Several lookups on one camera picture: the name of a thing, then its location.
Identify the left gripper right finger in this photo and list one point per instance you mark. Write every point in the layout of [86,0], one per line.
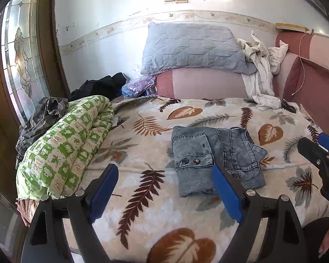
[283,240]

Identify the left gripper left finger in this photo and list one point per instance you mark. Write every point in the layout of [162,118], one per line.
[46,239]

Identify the blue denim jeans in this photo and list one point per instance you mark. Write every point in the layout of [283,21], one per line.
[196,150]

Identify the black clothing pile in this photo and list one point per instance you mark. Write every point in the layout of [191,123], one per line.
[108,86]

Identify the green white rolled quilt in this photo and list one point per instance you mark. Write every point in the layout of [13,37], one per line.
[54,165]

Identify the small black object on bed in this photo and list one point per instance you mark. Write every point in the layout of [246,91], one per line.
[285,105]

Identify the red pink headboard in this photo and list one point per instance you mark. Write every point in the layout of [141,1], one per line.
[304,74]

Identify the white crumpled garment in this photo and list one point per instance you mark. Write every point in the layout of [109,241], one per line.
[259,85]

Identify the camouflage garment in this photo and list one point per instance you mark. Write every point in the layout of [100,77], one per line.
[48,111]

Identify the yellow book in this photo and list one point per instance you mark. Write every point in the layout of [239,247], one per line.
[293,27]

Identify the pink bolster cushion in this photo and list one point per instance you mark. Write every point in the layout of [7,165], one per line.
[200,83]

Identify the stained glass window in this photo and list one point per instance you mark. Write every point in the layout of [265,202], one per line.
[20,57]

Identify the grey quilted pillow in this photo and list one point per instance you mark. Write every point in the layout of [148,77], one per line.
[190,45]

